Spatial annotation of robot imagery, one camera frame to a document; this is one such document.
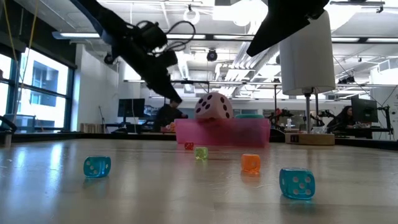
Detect small orange die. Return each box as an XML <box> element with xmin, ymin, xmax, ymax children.
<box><xmin>241</xmin><ymin>154</ymin><xmax>262</xmax><ymax>173</ymax></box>

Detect black slanted bar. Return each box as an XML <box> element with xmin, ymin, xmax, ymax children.
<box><xmin>0</xmin><ymin>115</ymin><xmax>18</xmax><ymax>133</ymax></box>

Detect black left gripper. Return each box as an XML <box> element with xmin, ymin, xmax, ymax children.
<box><xmin>119</xmin><ymin>43</ymin><xmax>183</xmax><ymax>104</ymax></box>

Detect large pink foam die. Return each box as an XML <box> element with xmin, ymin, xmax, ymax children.
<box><xmin>194</xmin><ymin>91</ymin><xmax>234</xmax><ymax>121</ymax></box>

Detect black computer monitor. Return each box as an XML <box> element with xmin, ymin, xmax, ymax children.
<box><xmin>117</xmin><ymin>98</ymin><xmax>146</xmax><ymax>118</ymax></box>
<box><xmin>351</xmin><ymin>97</ymin><xmax>379</xmax><ymax>124</ymax></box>

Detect white ring ceiling lamp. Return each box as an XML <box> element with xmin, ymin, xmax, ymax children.
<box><xmin>182</xmin><ymin>7</ymin><xmax>201</xmax><ymax>26</ymax></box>

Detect small blue die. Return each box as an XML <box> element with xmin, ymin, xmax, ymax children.
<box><xmin>83</xmin><ymin>155</ymin><xmax>112</xmax><ymax>179</ymax></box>
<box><xmin>279</xmin><ymin>167</ymin><xmax>316</xmax><ymax>200</ymax></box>

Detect large teal foam die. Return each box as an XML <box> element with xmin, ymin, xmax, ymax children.
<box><xmin>235</xmin><ymin>113</ymin><xmax>265</xmax><ymax>119</ymax></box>

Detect wooden block stack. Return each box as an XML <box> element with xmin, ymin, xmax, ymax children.
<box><xmin>80</xmin><ymin>123</ymin><xmax>105</xmax><ymax>134</ymax></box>

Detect white shade table lamp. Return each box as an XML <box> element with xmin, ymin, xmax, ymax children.
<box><xmin>279</xmin><ymin>11</ymin><xmax>336</xmax><ymax>146</ymax></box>

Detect small green die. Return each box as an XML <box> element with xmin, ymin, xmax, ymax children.
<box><xmin>195</xmin><ymin>147</ymin><xmax>209</xmax><ymax>161</ymax></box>

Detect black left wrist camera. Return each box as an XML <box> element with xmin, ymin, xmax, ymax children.
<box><xmin>138</xmin><ymin>21</ymin><xmax>169</xmax><ymax>49</ymax></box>

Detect pink translucent plastic bin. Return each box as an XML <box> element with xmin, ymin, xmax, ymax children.
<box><xmin>174</xmin><ymin>118</ymin><xmax>271</xmax><ymax>148</ymax></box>

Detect person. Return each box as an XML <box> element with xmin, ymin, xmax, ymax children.
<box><xmin>326</xmin><ymin>105</ymin><xmax>355</xmax><ymax>133</ymax></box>
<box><xmin>154</xmin><ymin>99</ymin><xmax>189</xmax><ymax>133</ymax></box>

